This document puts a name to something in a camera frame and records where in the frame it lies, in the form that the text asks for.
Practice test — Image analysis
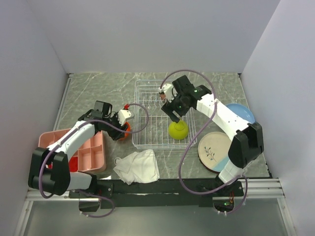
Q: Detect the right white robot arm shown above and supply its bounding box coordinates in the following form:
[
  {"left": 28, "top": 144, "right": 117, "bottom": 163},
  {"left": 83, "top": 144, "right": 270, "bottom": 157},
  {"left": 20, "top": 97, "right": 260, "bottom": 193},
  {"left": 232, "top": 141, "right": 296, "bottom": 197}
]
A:
[{"left": 158, "top": 75, "right": 264, "bottom": 196}]

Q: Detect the yellow-green bowl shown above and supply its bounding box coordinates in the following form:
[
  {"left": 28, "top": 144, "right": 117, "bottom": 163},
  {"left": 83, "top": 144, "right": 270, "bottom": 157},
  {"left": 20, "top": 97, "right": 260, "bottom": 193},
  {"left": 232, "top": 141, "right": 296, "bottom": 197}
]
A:
[{"left": 168, "top": 120, "right": 189, "bottom": 140}]

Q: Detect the red item in tray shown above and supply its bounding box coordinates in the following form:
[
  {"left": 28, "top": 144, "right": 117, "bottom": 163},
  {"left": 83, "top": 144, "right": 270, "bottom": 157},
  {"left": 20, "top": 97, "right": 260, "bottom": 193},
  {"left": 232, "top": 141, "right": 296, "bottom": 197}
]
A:
[{"left": 46, "top": 157, "right": 79, "bottom": 173}]

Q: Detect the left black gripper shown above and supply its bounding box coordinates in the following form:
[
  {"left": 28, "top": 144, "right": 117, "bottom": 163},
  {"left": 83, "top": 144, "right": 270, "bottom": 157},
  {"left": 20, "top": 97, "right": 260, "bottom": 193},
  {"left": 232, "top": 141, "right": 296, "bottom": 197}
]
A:
[{"left": 103, "top": 112, "right": 128, "bottom": 140}]

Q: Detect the purple cable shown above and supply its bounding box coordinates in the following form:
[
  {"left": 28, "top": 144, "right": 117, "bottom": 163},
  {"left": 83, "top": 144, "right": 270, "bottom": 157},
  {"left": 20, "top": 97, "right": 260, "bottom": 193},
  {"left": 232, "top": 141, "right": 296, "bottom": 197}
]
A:
[
  {"left": 38, "top": 103, "right": 150, "bottom": 218},
  {"left": 159, "top": 70, "right": 248, "bottom": 215}
]

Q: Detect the light blue plate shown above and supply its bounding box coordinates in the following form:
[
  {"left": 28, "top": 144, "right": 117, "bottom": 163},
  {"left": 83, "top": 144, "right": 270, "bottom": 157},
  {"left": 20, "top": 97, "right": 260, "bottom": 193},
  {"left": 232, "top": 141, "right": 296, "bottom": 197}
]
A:
[{"left": 226, "top": 103, "right": 255, "bottom": 123}]

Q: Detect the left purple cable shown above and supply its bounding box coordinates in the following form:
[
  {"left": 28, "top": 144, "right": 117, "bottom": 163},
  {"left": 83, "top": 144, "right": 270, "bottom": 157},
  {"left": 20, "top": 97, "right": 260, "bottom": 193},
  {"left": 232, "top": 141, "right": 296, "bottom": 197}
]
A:
[{"left": 38, "top": 103, "right": 150, "bottom": 218}]

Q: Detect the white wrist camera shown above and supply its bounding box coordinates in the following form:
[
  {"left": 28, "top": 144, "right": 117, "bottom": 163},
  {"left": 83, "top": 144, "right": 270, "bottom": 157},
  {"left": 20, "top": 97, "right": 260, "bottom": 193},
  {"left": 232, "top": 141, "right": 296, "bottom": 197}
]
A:
[
  {"left": 158, "top": 84, "right": 174, "bottom": 102},
  {"left": 118, "top": 109, "right": 134, "bottom": 126}
]

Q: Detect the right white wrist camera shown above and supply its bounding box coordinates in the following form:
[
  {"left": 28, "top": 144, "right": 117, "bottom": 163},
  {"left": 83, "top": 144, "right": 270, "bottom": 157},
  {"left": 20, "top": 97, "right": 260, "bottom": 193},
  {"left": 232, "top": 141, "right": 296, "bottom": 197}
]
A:
[{"left": 158, "top": 84, "right": 174, "bottom": 102}]

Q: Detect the black base beam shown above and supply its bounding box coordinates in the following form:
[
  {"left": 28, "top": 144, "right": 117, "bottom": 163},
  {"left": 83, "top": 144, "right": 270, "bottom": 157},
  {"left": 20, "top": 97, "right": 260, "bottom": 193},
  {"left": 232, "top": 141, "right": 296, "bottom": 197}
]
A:
[{"left": 68, "top": 172, "right": 274, "bottom": 212}]

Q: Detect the white wire dish rack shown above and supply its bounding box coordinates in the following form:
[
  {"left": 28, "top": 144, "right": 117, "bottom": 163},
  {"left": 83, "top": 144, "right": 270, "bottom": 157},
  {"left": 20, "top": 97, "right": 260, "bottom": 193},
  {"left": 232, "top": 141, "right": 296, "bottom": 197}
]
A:
[{"left": 132, "top": 80, "right": 196, "bottom": 149}]

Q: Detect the aluminium rail frame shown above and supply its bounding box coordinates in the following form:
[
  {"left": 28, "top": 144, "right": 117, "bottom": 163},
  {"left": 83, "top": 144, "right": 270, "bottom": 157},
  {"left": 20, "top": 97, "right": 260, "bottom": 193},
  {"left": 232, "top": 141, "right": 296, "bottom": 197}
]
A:
[{"left": 14, "top": 178, "right": 297, "bottom": 236}]

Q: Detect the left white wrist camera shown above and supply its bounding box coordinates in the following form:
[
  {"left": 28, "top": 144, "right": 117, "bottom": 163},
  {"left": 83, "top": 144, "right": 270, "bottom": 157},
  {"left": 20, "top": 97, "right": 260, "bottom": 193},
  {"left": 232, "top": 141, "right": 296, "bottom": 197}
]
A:
[{"left": 118, "top": 109, "right": 134, "bottom": 126}]

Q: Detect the beige blue leaf plate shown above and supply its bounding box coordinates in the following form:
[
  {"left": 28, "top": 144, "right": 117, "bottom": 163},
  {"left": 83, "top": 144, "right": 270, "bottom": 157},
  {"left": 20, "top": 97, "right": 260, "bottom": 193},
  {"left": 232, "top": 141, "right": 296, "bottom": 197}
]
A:
[{"left": 198, "top": 132, "right": 231, "bottom": 172}]

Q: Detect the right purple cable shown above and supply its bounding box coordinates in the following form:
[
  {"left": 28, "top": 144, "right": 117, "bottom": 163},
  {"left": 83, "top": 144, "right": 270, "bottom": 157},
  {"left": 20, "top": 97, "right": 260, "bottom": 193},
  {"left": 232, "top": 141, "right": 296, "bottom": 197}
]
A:
[{"left": 159, "top": 70, "right": 248, "bottom": 215}]

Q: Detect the pink compartment tray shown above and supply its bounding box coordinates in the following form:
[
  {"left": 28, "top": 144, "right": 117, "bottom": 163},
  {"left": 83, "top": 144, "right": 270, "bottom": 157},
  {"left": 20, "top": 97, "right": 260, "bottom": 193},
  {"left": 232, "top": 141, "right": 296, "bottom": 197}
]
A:
[{"left": 38, "top": 129, "right": 106, "bottom": 174}]

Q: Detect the white cloth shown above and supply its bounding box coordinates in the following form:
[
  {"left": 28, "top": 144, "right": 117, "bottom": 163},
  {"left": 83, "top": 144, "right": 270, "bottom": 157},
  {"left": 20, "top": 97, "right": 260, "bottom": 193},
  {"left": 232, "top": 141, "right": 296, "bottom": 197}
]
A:
[{"left": 113, "top": 149, "right": 160, "bottom": 185}]

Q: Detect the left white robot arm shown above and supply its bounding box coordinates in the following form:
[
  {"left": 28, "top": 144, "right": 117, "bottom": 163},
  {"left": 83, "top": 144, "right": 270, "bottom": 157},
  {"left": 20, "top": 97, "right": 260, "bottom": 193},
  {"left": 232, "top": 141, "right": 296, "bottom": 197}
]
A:
[{"left": 28, "top": 101, "right": 133, "bottom": 199}]

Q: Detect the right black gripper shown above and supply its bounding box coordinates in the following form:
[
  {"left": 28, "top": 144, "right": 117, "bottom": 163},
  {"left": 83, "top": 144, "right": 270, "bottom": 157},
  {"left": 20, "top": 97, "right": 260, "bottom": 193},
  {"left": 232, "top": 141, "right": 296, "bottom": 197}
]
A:
[{"left": 161, "top": 93, "right": 191, "bottom": 123}]

